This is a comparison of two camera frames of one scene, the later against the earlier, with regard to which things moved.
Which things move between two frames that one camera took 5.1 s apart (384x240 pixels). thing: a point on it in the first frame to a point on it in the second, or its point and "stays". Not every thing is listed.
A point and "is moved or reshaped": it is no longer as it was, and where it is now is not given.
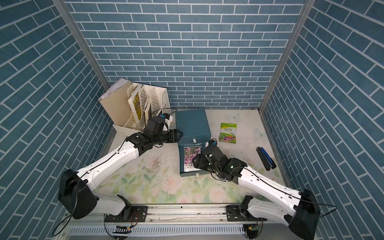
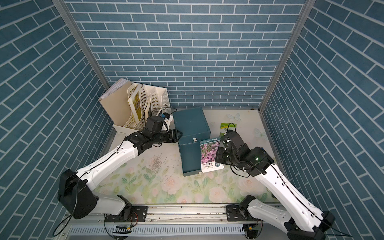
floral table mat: x=153 y=176 stays
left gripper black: x=173 y=135 stays
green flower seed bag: x=227 y=133 stays
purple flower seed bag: x=189 y=153 is moved or reshaped
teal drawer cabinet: x=195 y=128 stays
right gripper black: x=200 y=161 to x=218 y=155
